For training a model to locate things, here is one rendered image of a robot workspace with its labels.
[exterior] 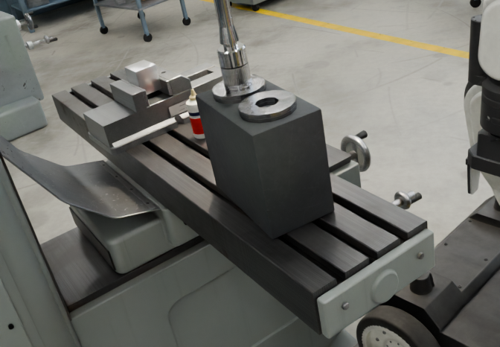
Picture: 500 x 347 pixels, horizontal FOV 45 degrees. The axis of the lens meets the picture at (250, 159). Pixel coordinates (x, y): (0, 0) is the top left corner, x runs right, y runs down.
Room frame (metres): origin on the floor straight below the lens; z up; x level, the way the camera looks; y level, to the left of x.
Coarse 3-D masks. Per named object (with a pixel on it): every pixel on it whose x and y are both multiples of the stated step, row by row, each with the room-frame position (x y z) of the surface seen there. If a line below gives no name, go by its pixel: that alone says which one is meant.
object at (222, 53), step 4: (240, 44) 0.95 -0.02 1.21; (220, 48) 0.95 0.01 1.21; (236, 48) 0.93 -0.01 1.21; (240, 48) 0.93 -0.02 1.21; (244, 48) 0.94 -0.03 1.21; (220, 52) 0.93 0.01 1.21; (224, 52) 0.93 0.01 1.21; (228, 52) 0.93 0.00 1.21; (232, 52) 0.92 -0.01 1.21; (236, 52) 0.92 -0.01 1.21; (240, 52) 0.93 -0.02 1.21; (244, 52) 0.93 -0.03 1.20; (220, 56) 0.93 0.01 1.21; (224, 56) 0.93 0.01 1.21; (228, 56) 0.92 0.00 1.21; (232, 56) 0.92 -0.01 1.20; (236, 56) 0.92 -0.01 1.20
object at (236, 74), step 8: (240, 56) 0.93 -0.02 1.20; (224, 64) 0.93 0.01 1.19; (232, 64) 0.92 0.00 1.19; (240, 64) 0.93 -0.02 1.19; (248, 64) 0.94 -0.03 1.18; (224, 72) 0.93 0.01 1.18; (232, 72) 0.92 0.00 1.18; (240, 72) 0.93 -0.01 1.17; (248, 72) 0.93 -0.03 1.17; (224, 80) 0.94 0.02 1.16; (232, 80) 0.93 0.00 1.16; (240, 80) 0.92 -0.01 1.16; (248, 80) 0.93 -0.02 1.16; (232, 88) 0.93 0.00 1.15; (240, 88) 0.92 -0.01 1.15
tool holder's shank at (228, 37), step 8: (216, 0) 0.94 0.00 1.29; (224, 0) 0.94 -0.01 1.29; (216, 8) 0.94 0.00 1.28; (224, 8) 0.94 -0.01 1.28; (224, 16) 0.94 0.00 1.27; (224, 24) 0.94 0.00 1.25; (232, 24) 0.94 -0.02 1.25; (224, 32) 0.94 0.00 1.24; (232, 32) 0.94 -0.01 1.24; (224, 40) 0.93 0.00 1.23; (232, 40) 0.93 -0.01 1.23; (224, 48) 0.94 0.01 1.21; (232, 48) 0.94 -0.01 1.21
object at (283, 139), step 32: (224, 96) 0.91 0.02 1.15; (256, 96) 0.89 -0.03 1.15; (288, 96) 0.86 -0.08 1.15; (224, 128) 0.88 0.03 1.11; (256, 128) 0.80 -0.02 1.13; (288, 128) 0.80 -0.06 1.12; (320, 128) 0.82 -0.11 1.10; (224, 160) 0.91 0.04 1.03; (256, 160) 0.78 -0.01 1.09; (288, 160) 0.80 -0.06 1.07; (320, 160) 0.82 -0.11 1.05; (224, 192) 0.94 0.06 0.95; (256, 192) 0.80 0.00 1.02; (288, 192) 0.79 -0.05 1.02; (320, 192) 0.81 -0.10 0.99; (288, 224) 0.79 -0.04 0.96
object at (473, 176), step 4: (468, 164) 0.81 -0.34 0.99; (468, 168) 0.81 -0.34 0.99; (468, 172) 0.81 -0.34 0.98; (472, 172) 0.80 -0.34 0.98; (476, 172) 0.81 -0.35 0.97; (480, 172) 0.82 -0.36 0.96; (468, 176) 0.81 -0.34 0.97; (472, 176) 0.81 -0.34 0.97; (476, 176) 0.81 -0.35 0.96; (468, 180) 0.81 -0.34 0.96; (472, 180) 0.81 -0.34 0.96; (476, 180) 0.81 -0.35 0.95; (468, 184) 0.81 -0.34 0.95; (472, 184) 0.81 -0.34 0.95; (476, 184) 0.82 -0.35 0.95; (468, 188) 0.81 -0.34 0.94; (472, 188) 0.81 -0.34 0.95; (476, 188) 0.82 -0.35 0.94; (468, 192) 0.81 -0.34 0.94; (472, 192) 0.81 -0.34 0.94
